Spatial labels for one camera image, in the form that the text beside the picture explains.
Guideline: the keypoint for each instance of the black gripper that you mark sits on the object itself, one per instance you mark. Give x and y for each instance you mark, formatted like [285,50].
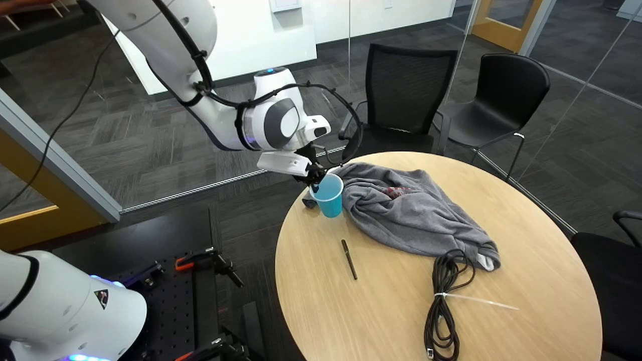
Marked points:
[314,160]

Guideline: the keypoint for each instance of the blue plastic cup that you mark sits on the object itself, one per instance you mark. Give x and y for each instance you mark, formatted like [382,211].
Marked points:
[332,202]

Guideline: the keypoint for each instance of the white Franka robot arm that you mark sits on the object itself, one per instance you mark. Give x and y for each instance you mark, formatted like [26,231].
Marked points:
[168,40]

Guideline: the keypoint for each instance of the black marker pen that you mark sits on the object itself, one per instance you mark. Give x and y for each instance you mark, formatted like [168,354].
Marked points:
[349,259]

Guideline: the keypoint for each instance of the grey sweatshirt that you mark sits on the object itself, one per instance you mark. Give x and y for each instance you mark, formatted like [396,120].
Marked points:
[414,213]

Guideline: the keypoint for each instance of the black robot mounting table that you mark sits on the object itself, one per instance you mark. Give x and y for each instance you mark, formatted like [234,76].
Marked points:
[173,308]

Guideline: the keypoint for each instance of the small black clamp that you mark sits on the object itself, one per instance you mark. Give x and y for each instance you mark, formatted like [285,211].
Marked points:
[144,274]

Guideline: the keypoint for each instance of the white zip tie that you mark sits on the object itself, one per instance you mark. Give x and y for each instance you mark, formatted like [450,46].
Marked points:
[483,302]

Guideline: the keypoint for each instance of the wooden door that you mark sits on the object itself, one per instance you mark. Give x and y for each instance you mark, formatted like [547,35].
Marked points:
[508,27]

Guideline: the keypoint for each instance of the yellow wood panel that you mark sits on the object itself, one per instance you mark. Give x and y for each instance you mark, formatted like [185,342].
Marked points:
[33,202]

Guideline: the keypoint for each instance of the black mesh-back office chair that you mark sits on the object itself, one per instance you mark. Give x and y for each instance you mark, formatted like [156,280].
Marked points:
[614,293]

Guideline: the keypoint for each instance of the white wall box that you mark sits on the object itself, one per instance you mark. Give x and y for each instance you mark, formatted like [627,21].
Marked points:
[285,5]

